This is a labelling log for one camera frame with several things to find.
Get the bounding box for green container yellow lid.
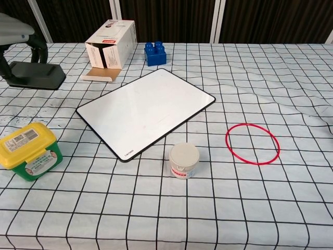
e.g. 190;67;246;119
0;122;64;182

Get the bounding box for blue building block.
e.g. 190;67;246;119
144;41;168;67

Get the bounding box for white drawing board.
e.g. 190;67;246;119
75;68;216;164

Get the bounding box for white cardboard product box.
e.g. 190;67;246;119
80;19;138;83

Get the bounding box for checkered tablecloth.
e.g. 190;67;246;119
0;42;333;250

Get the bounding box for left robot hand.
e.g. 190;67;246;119
0;12;49;82

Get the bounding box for white round cap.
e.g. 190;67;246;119
169;142;200;180

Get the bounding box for red ring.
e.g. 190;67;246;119
225;123;281;165

